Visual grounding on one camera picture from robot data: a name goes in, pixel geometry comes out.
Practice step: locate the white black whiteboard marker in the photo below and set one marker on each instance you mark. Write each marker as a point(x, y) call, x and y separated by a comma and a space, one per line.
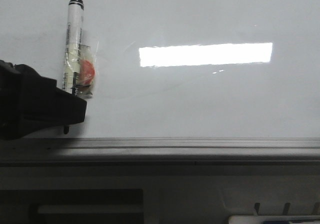
point(79, 71)

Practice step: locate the white marker tray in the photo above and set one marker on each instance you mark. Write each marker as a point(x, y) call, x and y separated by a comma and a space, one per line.
point(283, 218)

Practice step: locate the white whiteboard with aluminium frame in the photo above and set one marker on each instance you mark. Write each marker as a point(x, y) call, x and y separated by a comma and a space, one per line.
point(177, 80)

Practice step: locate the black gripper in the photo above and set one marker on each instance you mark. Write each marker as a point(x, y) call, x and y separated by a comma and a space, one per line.
point(30, 102)

